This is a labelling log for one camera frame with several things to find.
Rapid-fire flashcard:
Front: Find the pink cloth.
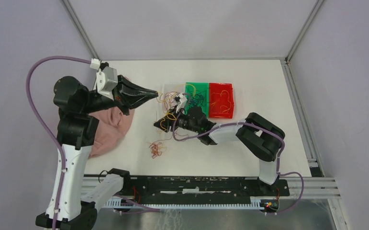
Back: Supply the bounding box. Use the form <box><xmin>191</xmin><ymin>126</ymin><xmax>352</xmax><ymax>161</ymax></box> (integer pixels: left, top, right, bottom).
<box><xmin>89</xmin><ymin>107</ymin><xmax>135</xmax><ymax>158</ymax></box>

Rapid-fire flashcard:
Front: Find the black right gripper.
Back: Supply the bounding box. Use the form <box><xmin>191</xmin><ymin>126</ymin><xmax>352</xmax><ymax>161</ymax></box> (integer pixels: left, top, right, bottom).
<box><xmin>154</xmin><ymin>105</ymin><xmax>200</xmax><ymax>134</ymax></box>

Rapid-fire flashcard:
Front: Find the clear plastic bin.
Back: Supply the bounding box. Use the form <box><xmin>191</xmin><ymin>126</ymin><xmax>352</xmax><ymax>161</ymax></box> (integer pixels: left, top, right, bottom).
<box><xmin>157</xmin><ymin>82</ymin><xmax>185</xmax><ymax>118</ymax></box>

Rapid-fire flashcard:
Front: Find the green plastic bin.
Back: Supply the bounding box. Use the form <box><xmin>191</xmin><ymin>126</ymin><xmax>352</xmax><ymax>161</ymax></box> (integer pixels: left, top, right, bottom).
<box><xmin>185</xmin><ymin>82</ymin><xmax>209</xmax><ymax>116</ymax></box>

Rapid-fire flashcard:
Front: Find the white cable duct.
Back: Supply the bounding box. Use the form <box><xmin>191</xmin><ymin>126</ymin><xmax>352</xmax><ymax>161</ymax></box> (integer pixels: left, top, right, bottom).
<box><xmin>103</xmin><ymin>197</ymin><xmax>265</xmax><ymax>210</ymax></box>

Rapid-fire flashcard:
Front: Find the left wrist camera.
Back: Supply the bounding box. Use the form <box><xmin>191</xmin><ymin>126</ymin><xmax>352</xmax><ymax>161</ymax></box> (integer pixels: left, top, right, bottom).
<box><xmin>95</xmin><ymin>67</ymin><xmax>118</xmax><ymax>100</ymax></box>

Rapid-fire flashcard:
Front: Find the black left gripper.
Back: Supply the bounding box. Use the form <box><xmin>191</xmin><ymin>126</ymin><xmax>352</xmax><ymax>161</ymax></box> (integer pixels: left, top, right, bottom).
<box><xmin>82</xmin><ymin>73</ymin><xmax>159</xmax><ymax>115</ymax></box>

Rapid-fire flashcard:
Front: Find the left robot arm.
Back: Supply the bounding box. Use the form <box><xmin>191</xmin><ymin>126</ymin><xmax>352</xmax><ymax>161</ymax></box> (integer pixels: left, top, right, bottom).
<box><xmin>35</xmin><ymin>75</ymin><xmax>158</xmax><ymax>230</ymax></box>

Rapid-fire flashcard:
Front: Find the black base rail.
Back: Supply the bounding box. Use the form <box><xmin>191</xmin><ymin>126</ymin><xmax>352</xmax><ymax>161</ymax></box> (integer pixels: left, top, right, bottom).
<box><xmin>118</xmin><ymin>175</ymin><xmax>290</xmax><ymax>205</ymax></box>

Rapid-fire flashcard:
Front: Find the red plastic bin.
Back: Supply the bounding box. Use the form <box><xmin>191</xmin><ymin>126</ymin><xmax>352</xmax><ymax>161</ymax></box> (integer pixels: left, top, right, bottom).
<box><xmin>208</xmin><ymin>82</ymin><xmax>235</xmax><ymax>119</ymax></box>

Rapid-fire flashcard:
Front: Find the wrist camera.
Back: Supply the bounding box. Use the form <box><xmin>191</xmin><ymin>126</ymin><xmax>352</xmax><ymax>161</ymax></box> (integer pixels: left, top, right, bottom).
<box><xmin>174</xmin><ymin>93</ymin><xmax>190</xmax><ymax>113</ymax></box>
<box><xmin>95</xmin><ymin>67</ymin><xmax>118</xmax><ymax>100</ymax></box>

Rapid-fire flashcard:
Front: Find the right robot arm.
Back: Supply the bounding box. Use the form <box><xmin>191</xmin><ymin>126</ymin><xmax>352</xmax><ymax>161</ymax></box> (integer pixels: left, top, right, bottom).
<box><xmin>153</xmin><ymin>107</ymin><xmax>285</xmax><ymax>196</ymax></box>

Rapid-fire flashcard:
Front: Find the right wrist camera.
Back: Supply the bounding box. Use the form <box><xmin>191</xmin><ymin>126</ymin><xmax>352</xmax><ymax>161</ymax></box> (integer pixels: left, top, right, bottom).
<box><xmin>174</xmin><ymin>93</ymin><xmax>190</xmax><ymax>113</ymax></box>

